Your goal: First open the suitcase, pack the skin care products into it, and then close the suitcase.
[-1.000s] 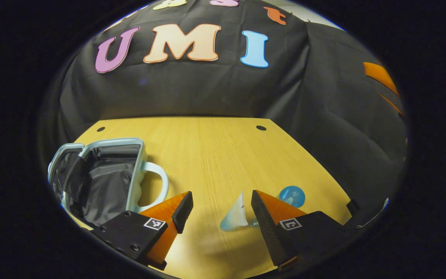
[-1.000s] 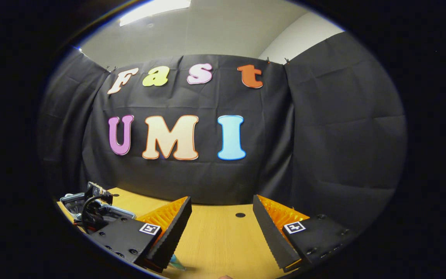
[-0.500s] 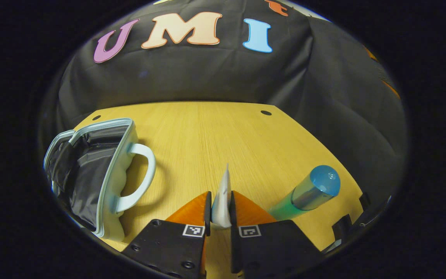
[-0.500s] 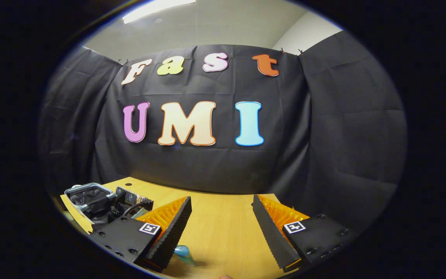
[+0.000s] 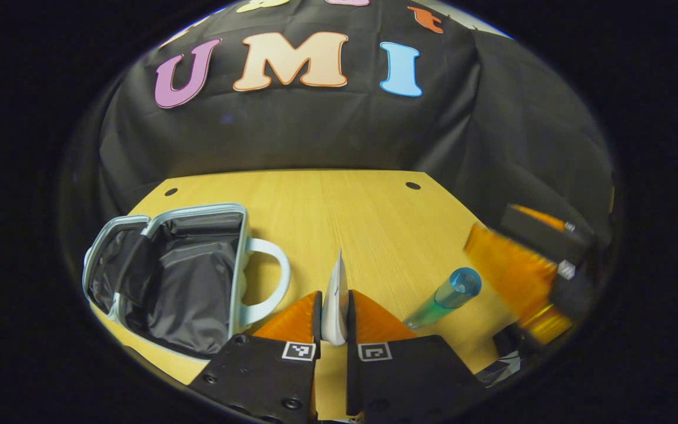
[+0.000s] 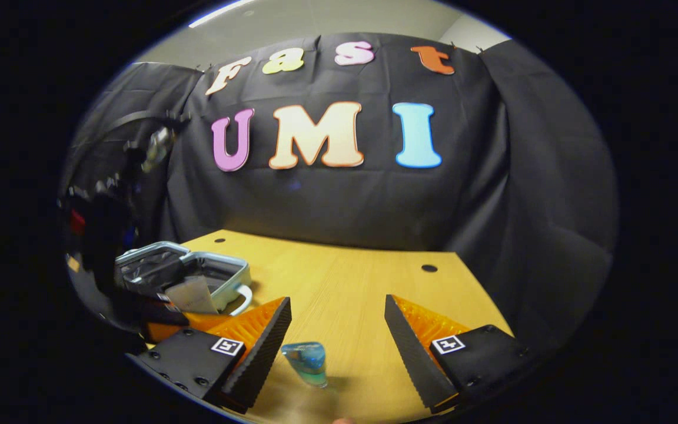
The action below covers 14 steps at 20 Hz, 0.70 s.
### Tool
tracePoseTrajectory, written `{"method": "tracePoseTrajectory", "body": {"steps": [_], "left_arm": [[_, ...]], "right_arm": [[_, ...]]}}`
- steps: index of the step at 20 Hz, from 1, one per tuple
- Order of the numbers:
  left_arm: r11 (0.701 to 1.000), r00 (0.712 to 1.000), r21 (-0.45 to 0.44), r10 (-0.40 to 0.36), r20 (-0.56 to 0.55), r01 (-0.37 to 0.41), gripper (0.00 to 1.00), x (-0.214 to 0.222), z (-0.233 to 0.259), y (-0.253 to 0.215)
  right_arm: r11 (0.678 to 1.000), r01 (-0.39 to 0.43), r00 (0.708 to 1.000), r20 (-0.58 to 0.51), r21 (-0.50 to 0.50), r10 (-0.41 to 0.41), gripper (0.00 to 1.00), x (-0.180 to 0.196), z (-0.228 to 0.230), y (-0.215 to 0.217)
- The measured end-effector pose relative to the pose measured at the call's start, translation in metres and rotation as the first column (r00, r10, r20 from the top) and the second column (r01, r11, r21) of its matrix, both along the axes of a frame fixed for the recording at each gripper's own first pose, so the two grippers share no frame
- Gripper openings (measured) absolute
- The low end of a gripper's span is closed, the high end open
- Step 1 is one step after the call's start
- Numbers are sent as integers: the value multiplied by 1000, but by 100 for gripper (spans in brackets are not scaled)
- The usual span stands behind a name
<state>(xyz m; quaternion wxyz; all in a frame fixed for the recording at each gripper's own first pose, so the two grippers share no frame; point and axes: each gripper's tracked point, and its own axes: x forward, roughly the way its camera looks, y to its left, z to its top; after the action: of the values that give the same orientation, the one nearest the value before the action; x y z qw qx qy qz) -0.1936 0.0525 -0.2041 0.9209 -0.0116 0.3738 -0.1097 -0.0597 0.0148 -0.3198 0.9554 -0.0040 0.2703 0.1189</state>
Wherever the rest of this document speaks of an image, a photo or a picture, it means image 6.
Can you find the blue clear lotion bottle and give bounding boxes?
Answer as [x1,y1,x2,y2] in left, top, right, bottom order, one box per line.
[281,342,329,389]

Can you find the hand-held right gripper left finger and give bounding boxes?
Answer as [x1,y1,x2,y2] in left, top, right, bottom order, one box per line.
[129,296,294,415]

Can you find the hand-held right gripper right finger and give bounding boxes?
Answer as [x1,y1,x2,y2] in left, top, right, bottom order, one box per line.
[384,293,534,414]

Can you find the light blue suitcase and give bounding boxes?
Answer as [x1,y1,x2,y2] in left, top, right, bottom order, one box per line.
[114,240,254,316]

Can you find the white blue cream tube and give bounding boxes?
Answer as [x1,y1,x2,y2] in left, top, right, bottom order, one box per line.
[164,276,220,314]

